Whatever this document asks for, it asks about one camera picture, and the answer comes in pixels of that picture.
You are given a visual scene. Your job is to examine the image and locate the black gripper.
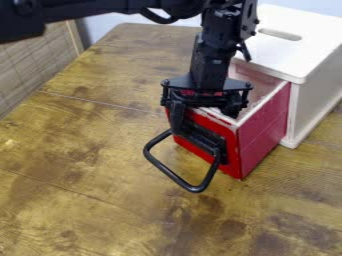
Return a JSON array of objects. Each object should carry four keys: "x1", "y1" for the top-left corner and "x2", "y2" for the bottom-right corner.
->
[{"x1": 160, "y1": 36, "x2": 252, "y2": 134}]

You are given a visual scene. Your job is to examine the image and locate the red wooden drawer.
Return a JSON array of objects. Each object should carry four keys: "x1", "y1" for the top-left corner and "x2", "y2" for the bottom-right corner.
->
[{"x1": 164, "y1": 61, "x2": 292, "y2": 181}]

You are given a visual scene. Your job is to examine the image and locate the black metal drawer handle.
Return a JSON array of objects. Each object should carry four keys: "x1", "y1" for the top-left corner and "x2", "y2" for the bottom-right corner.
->
[{"x1": 141, "y1": 119, "x2": 229, "y2": 194}]

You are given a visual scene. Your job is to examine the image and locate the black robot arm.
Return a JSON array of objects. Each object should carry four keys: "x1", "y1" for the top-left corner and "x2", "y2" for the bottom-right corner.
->
[{"x1": 0, "y1": 0, "x2": 259, "y2": 134}]

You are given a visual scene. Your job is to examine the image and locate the white wooden cabinet box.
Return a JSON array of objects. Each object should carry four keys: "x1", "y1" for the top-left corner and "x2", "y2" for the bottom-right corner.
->
[{"x1": 233, "y1": 4, "x2": 342, "y2": 149}]

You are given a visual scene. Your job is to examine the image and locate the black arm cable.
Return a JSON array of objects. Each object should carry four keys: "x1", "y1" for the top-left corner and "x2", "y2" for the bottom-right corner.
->
[{"x1": 137, "y1": 7, "x2": 178, "y2": 25}]

